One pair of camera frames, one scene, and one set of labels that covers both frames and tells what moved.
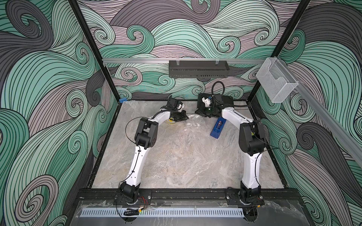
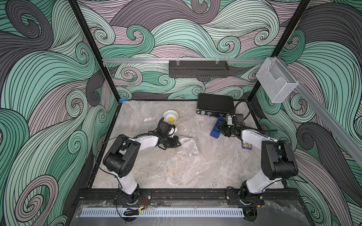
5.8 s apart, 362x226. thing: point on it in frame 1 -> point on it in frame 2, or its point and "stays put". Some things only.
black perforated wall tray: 198,68 stays put
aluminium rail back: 118,60 stays put
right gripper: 201,112 -> 221,126
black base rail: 277,196 stays put
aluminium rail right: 348,140 stays put
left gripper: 183,116 -> 175,140
